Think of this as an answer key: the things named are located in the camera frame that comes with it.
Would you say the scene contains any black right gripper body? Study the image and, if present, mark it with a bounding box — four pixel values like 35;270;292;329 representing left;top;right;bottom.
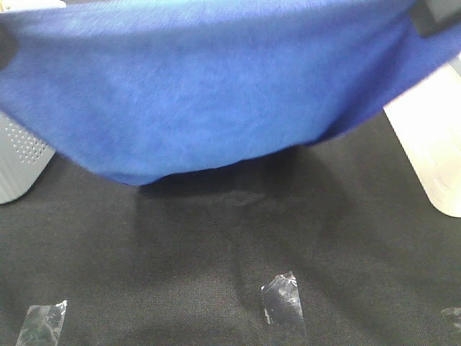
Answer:
410;0;460;37

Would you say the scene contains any blue microfibre towel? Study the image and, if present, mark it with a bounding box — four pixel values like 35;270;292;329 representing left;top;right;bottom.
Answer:
1;1;460;185

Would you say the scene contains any white storage bin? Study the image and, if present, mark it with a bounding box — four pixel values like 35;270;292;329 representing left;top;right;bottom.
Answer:
384;56;460;218

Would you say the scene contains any black table cloth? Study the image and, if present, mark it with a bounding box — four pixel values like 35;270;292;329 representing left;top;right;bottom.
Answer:
1;115;460;345

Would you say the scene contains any clear tape strip right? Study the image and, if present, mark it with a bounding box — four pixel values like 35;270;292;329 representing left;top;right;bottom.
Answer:
441;307;461;335

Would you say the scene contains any clear tape strip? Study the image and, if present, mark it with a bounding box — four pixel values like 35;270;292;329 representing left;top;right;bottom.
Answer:
441;307;461;335
261;271;306;338
16;300;68;346

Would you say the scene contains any clear tape strip middle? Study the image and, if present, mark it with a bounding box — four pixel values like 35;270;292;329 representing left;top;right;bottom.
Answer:
261;271;306;338

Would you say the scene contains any grey perforated laundry basket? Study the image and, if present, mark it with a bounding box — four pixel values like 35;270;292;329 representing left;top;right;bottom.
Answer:
1;113;55;205

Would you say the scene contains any clear tape strip left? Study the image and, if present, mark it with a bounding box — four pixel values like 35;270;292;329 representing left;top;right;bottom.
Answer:
16;300;68;346

